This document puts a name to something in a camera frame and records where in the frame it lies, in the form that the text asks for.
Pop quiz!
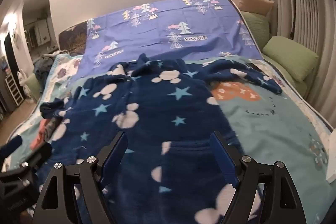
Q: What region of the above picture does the white plush toy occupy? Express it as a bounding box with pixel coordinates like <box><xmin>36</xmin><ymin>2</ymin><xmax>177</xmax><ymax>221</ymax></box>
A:
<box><xmin>17</xmin><ymin>69</ymin><xmax>30</xmax><ymax>94</ymax></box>

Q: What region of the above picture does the white printed quilt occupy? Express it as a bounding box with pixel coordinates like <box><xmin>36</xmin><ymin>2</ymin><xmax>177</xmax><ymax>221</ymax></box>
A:
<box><xmin>49</xmin><ymin>53</ymin><xmax>84</xmax><ymax>89</ymax></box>

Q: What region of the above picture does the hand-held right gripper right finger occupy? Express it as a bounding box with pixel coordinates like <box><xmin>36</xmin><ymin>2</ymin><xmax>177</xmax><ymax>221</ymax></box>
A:
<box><xmin>210</xmin><ymin>131</ymin><xmax>306</xmax><ymax>224</ymax></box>

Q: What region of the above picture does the teal printed blanket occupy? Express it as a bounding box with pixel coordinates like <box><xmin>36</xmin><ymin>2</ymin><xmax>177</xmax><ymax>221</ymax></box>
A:
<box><xmin>5</xmin><ymin>55</ymin><xmax>336</xmax><ymax>224</ymax></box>

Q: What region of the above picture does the black phone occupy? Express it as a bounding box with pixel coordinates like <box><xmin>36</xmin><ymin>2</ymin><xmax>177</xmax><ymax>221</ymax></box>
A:
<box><xmin>249</xmin><ymin>62</ymin><xmax>264</xmax><ymax>73</ymax></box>

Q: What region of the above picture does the small green pillow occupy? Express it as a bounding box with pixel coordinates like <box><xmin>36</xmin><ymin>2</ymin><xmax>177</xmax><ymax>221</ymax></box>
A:
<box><xmin>240</xmin><ymin>11</ymin><xmax>271</xmax><ymax>50</ymax></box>

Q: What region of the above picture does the white box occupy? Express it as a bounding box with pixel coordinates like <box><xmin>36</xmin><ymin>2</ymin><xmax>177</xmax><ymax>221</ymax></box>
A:
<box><xmin>325</xmin><ymin>129</ymin><xmax>336</xmax><ymax>182</ymax></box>

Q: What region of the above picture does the blue tree print sheet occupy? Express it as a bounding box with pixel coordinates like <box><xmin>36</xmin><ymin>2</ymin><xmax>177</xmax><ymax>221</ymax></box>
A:
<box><xmin>71</xmin><ymin>0</ymin><xmax>264</xmax><ymax>81</ymax></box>

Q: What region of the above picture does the dark printed headboard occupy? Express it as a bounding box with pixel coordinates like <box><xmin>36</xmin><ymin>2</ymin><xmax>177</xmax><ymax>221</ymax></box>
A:
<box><xmin>59</xmin><ymin>21</ymin><xmax>88</xmax><ymax>56</ymax></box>

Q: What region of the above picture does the white slatted rack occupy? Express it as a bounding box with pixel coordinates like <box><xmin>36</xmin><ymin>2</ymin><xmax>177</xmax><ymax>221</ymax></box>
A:
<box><xmin>5</xmin><ymin>76</ymin><xmax>25</xmax><ymax>106</ymax></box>

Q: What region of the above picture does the navy star print fleece robe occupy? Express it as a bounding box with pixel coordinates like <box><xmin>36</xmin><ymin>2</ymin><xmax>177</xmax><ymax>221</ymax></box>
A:
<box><xmin>39</xmin><ymin>53</ymin><xmax>282</xmax><ymax>224</ymax></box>

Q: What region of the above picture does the green cushion stool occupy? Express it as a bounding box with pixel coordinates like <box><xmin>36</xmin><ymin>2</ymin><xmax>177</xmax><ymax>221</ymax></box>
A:
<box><xmin>25</xmin><ymin>73</ymin><xmax>43</xmax><ymax>99</ymax></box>

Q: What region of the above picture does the tan pillow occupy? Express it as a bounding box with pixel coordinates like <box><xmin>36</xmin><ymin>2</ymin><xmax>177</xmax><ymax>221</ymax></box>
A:
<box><xmin>238</xmin><ymin>0</ymin><xmax>275</xmax><ymax>16</ymax></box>

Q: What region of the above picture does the large green pillow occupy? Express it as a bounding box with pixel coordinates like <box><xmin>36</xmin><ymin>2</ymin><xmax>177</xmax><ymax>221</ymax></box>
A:
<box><xmin>262</xmin><ymin>35</ymin><xmax>319</xmax><ymax>81</ymax></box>

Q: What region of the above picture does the pile of clothes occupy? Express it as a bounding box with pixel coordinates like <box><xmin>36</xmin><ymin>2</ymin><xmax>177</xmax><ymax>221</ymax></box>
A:
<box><xmin>34</xmin><ymin>54</ymin><xmax>59</xmax><ymax>84</ymax></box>

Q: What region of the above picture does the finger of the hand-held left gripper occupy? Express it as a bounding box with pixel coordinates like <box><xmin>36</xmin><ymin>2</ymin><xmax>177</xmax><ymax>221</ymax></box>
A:
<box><xmin>0</xmin><ymin>135</ymin><xmax>24</xmax><ymax>161</ymax></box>
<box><xmin>26</xmin><ymin>144</ymin><xmax>53</xmax><ymax>174</ymax></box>

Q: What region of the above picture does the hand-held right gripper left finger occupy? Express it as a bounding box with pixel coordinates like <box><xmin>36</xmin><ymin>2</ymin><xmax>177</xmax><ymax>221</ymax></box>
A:
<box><xmin>32</xmin><ymin>131</ymin><xmax>129</xmax><ymax>224</ymax></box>

